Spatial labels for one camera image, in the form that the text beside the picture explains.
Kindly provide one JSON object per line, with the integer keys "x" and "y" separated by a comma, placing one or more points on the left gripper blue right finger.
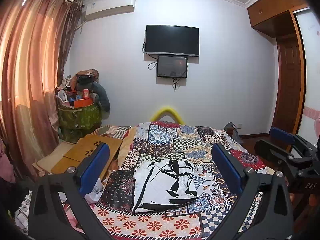
{"x": 230, "y": 168}

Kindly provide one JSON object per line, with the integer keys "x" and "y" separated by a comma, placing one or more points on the pink curtain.
{"x": 36, "y": 36}

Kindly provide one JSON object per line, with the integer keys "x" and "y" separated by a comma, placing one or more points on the yellow curved headrest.
{"x": 168, "y": 111}

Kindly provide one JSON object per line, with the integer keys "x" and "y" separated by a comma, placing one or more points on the green fabric storage bin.
{"x": 77, "y": 123}

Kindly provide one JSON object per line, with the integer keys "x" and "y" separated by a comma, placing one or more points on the wooden overhead cabinet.
{"x": 272, "y": 17}

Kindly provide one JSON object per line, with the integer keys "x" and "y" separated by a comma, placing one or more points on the white sliding wardrobe door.
{"x": 309, "y": 29}

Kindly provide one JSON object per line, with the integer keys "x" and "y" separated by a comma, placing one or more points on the orange box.
{"x": 83, "y": 102}

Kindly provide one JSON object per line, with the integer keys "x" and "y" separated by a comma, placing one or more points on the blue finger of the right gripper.
{"x": 281, "y": 135}

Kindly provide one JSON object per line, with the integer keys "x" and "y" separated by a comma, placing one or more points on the black wall television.
{"x": 172, "y": 40}

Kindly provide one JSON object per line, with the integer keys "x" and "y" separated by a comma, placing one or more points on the brown bag on pile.
{"x": 83, "y": 77}

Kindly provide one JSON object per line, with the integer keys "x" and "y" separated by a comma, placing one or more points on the black and white shirt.
{"x": 163, "y": 185}

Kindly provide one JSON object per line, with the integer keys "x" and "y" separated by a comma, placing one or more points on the patchwork patterned bedspread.
{"x": 158, "y": 140}

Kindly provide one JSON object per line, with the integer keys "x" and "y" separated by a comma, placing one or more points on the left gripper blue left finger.
{"x": 91, "y": 167}

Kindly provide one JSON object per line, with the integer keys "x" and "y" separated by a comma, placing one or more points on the white plastic bag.
{"x": 96, "y": 193}

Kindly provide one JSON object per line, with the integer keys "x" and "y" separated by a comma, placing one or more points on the wooden lap desk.
{"x": 84, "y": 148}

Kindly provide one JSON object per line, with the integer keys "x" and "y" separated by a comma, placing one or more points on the white air conditioner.
{"x": 103, "y": 8}

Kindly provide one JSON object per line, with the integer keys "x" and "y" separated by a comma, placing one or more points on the grey cloth on chair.
{"x": 232, "y": 131}

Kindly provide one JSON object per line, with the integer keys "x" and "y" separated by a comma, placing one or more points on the small wall monitor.
{"x": 169, "y": 66}

